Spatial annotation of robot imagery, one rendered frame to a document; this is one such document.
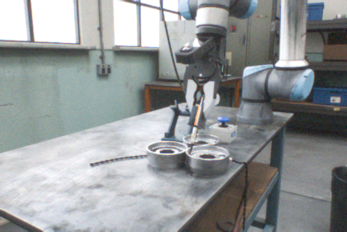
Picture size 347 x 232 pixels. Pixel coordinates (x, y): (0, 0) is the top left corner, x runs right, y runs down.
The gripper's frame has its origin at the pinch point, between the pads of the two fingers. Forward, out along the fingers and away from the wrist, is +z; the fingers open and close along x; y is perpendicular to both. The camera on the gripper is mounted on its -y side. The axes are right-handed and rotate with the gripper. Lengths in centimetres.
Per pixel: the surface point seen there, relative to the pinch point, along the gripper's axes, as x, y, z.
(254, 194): -4, 46, 32
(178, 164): 2.4, -2.9, 12.7
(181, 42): 128, 199, -53
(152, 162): 7.5, -6.7, 12.7
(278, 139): -4, 77, 14
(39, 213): 11.8, -32.9, 18.1
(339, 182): -31, 113, 37
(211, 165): -6.4, -3.5, 11.1
